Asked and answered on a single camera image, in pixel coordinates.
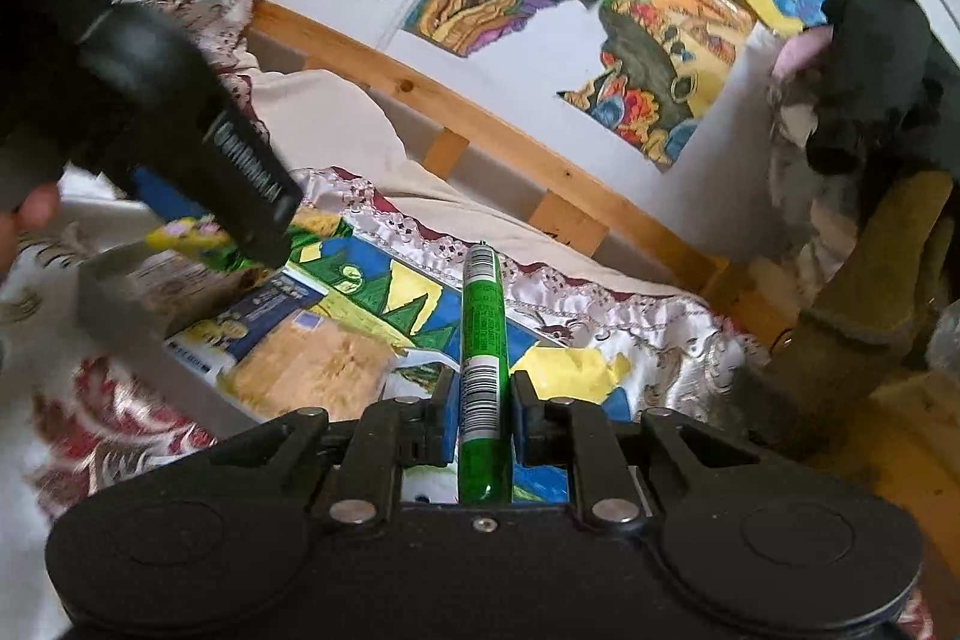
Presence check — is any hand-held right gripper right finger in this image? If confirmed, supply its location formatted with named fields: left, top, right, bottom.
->
left=510, top=370, right=762, bottom=532

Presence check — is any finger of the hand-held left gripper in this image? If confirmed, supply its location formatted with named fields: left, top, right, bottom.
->
left=228, top=218, right=298, bottom=271
left=130, top=166, right=227, bottom=229

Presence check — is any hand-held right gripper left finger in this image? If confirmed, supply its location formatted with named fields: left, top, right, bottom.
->
left=210, top=366, right=461, bottom=533

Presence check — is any green sausage stick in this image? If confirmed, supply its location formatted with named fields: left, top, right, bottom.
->
left=457, top=242, right=517, bottom=506

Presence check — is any yellow blue snack bag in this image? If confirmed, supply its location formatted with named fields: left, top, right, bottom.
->
left=166, top=276, right=421, bottom=425

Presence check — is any metal tray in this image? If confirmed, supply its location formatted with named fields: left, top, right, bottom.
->
left=75, top=216, right=646, bottom=506

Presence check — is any person's left hand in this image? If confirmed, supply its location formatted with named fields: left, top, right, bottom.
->
left=0, top=186, right=65, bottom=281

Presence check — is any floral satin blanket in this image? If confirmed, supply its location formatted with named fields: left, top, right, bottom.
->
left=0, top=0, right=773, bottom=640

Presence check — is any colourful drawing tray liner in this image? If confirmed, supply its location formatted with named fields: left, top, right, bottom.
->
left=255, top=212, right=638, bottom=506

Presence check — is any cream bed sheet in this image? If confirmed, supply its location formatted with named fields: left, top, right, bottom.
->
left=210, top=66, right=721, bottom=311

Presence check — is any olive brown suede boot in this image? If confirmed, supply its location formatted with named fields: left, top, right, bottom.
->
left=720, top=169, right=955, bottom=457

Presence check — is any patterned hanging cloth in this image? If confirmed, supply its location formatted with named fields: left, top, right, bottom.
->
left=765, top=70, right=901, bottom=311

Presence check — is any pink plush piece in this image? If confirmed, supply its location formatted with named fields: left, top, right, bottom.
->
left=772, top=26, right=833, bottom=82

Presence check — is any black cloth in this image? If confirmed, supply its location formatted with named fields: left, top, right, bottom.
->
left=806, top=0, right=960, bottom=176

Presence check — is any wooden bed frame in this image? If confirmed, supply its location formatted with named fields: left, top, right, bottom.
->
left=94, top=0, right=766, bottom=326

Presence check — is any landscape wall drawing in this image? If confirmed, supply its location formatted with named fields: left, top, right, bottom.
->
left=556, top=0, right=757, bottom=172

